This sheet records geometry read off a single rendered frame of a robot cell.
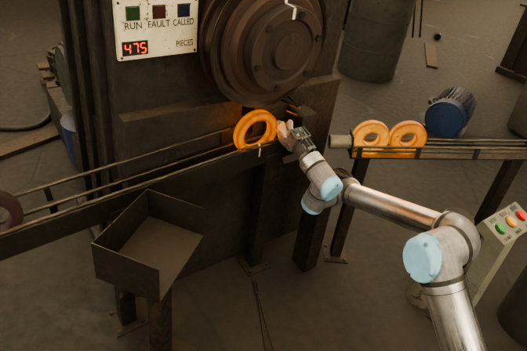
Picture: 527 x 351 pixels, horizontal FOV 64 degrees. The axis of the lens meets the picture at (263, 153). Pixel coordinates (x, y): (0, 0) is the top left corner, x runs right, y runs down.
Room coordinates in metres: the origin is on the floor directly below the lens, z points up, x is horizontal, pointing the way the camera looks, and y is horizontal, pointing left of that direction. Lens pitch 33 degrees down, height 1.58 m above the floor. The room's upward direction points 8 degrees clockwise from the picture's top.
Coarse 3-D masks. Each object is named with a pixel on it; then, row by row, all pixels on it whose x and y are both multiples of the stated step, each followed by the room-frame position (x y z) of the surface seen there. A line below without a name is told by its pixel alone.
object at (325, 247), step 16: (368, 160) 1.55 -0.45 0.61; (496, 176) 1.63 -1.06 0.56; (512, 176) 1.59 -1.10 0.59; (496, 192) 1.59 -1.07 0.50; (352, 208) 1.55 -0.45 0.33; (480, 208) 1.63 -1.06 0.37; (496, 208) 1.59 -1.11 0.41; (336, 224) 1.59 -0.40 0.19; (336, 240) 1.54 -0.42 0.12; (336, 256) 1.55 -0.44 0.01; (464, 272) 1.56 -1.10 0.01
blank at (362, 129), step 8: (360, 128) 1.55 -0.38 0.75; (368, 128) 1.55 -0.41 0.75; (376, 128) 1.56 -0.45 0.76; (384, 128) 1.56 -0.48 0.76; (360, 136) 1.55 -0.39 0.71; (384, 136) 1.56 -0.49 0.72; (360, 144) 1.55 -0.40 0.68; (368, 144) 1.56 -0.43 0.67; (376, 144) 1.56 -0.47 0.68; (384, 144) 1.56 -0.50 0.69
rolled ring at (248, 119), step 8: (256, 112) 1.39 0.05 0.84; (264, 112) 1.41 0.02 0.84; (240, 120) 1.37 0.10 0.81; (248, 120) 1.36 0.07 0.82; (256, 120) 1.38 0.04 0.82; (264, 120) 1.41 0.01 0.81; (272, 120) 1.43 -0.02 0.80; (240, 128) 1.34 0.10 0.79; (272, 128) 1.43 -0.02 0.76; (240, 136) 1.34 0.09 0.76; (264, 136) 1.44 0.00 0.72; (272, 136) 1.43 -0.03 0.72; (240, 144) 1.34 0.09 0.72; (248, 144) 1.40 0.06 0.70
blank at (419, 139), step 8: (392, 128) 1.59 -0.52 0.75; (400, 128) 1.56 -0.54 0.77; (408, 128) 1.56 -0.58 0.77; (416, 128) 1.57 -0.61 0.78; (392, 136) 1.56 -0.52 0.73; (400, 136) 1.56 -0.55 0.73; (416, 136) 1.57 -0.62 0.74; (424, 136) 1.57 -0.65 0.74; (392, 144) 1.56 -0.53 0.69; (400, 144) 1.56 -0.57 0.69; (408, 144) 1.58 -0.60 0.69; (416, 144) 1.57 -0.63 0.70
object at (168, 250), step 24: (144, 192) 1.01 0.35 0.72; (120, 216) 0.89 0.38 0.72; (144, 216) 1.00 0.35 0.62; (168, 216) 1.00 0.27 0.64; (192, 216) 0.98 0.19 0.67; (96, 240) 0.79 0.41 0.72; (120, 240) 0.88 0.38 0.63; (144, 240) 0.92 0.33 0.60; (168, 240) 0.93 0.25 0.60; (192, 240) 0.94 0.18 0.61; (96, 264) 0.77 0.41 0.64; (120, 264) 0.75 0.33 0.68; (144, 264) 0.73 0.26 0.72; (168, 264) 0.84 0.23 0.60; (144, 288) 0.73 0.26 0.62; (168, 288) 0.76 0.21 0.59; (168, 312) 0.89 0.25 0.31; (168, 336) 0.89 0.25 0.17
